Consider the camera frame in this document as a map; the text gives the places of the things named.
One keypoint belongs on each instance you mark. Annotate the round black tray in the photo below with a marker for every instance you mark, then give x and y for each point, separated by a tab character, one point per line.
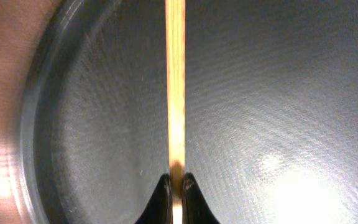
271	111

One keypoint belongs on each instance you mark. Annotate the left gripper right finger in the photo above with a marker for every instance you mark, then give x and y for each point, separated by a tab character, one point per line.
194	205

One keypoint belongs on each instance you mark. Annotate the wooden chopstick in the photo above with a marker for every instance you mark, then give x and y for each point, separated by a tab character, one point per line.
175	12

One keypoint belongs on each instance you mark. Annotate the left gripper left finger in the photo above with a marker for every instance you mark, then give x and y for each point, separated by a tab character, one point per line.
159	207

